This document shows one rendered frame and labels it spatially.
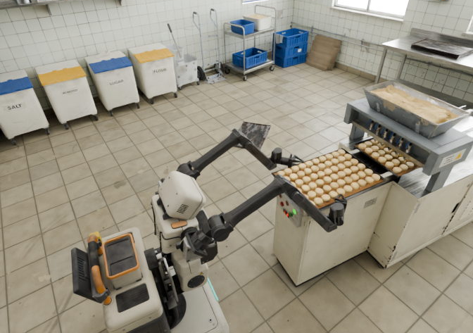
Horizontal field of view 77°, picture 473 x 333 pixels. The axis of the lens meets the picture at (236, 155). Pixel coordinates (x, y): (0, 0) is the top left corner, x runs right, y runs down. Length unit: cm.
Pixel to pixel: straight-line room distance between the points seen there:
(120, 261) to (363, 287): 180
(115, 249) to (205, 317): 75
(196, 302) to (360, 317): 116
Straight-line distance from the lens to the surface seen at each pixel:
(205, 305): 215
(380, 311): 261
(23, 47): 517
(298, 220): 191
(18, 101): 468
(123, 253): 168
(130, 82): 483
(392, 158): 232
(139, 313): 161
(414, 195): 220
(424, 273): 293
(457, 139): 219
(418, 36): 549
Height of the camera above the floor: 219
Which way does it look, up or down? 37 degrees down
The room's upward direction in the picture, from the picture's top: 2 degrees counter-clockwise
